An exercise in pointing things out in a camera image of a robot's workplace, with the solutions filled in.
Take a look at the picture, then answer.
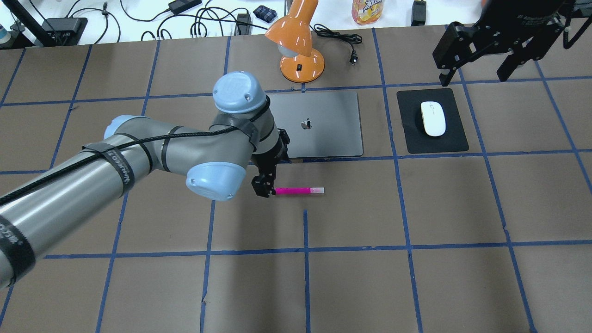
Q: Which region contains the pink marker pen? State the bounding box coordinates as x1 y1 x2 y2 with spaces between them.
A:
272 187 324 195

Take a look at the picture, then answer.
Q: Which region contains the black power adapter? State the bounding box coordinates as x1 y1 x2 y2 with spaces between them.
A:
168 0 202 15

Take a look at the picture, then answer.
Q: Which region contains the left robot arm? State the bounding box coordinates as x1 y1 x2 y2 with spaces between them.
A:
0 71 290 288

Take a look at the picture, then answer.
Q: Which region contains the black mousepad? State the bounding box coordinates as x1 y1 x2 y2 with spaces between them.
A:
397 88 469 154

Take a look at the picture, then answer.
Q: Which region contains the orange desk lamp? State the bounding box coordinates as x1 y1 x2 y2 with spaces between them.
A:
265 0 325 84

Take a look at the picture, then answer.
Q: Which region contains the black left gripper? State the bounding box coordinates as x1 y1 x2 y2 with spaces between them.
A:
251 129 290 198

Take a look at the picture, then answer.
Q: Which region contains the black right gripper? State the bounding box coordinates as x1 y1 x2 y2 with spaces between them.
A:
432 0 576 87

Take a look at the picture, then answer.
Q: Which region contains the silver laptop notebook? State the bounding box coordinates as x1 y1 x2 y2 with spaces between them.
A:
269 90 364 160

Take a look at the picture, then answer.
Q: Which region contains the dark blue pouch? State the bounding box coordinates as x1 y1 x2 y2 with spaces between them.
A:
253 6 278 24

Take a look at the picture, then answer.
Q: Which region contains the white computer mouse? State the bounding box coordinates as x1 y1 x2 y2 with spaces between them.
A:
420 101 446 137

